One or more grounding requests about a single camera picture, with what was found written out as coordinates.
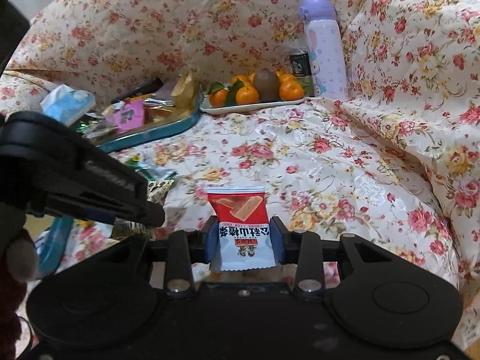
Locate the red white wafer snack packet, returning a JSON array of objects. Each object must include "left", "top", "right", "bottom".
[{"left": 207, "top": 187, "right": 276, "bottom": 272}]

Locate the white green snack bag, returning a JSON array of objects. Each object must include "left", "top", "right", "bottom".
[{"left": 124, "top": 153, "right": 176, "bottom": 181}]

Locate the blue tin tray with snacks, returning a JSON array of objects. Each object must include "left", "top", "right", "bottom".
[{"left": 91, "top": 88, "right": 203, "bottom": 153}]

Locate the patterned gold black snack packet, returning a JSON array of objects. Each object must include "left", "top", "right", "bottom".
[{"left": 111, "top": 178, "right": 174, "bottom": 241}]

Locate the blue tissue pack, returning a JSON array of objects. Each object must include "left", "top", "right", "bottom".
[{"left": 40, "top": 85, "right": 96, "bottom": 126}]

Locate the empty blue gold tin tray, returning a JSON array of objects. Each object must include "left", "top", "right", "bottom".
[{"left": 34, "top": 216, "right": 74, "bottom": 280}]

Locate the pink snack packet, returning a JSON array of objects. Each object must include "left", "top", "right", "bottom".
[{"left": 105, "top": 99, "right": 145, "bottom": 133}]

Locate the floral sofa cover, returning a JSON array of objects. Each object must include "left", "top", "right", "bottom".
[{"left": 1, "top": 0, "right": 479, "bottom": 348}]

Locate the white fruit plate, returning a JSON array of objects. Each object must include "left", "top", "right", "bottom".
[{"left": 199, "top": 96, "right": 312, "bottom": 116}]

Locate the front left mandarin orange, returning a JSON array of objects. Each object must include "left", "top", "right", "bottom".
[{"left": 208, "top": 88, "right": 229, "bottom": 108}]

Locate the mandarin orange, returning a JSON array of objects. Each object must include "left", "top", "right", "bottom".
[
  {"left": 235, "top": 85, "right": 260, "bottom": 106},
  {"left": 208, "top": 88, "right": 229, "bottom": 108},
  {"left": 279, "top": 80, "right": 305, "bottom": 101}
]

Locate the beige paper snack bag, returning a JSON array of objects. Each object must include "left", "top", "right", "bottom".
[{"left": 171, "top": 72, "right": 197, "bottom": 111}]

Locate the front right mandarin orange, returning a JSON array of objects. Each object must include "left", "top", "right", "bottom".
[{"left": 279, "top": 80, "right": 305, "bottom": 101}]

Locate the front middle mandarin orange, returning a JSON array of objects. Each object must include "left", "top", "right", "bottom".
[{"left": 235, "top": 85, "right": 260, "bottom": 106}]

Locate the brown kiwi fruit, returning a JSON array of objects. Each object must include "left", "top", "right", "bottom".
[{"left": 253, "top": 68, "right": 281, "bottom": 102}]

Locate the purple bunny thermos bottle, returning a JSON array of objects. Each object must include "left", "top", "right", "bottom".
[{"left": 298, "top": 0, "right": 348, "bottom": 101}]

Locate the dark coffee can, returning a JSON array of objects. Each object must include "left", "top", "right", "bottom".
[{"left": 289, "top": 49, "right": 314, "bottom": 97}]

